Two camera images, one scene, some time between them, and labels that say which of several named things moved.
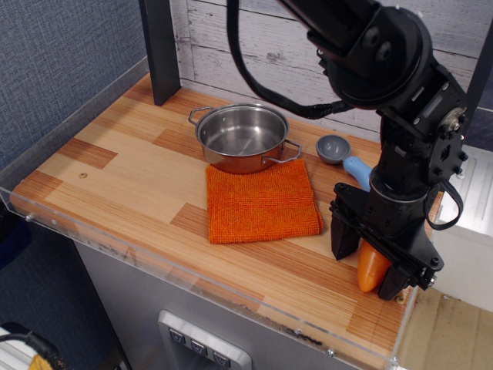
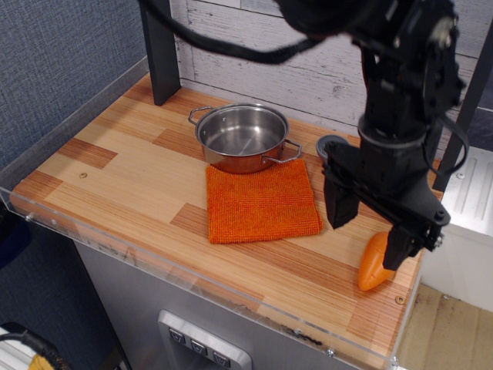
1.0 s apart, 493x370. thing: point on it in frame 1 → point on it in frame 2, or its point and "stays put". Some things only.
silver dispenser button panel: [189, 347] stays put
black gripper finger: [394, 283] → [401, 244]
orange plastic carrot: [373, 267] stays put
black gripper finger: [344, 240] → [341, 204]
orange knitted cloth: [275, 202] stays put
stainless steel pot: [241, 137] stays put
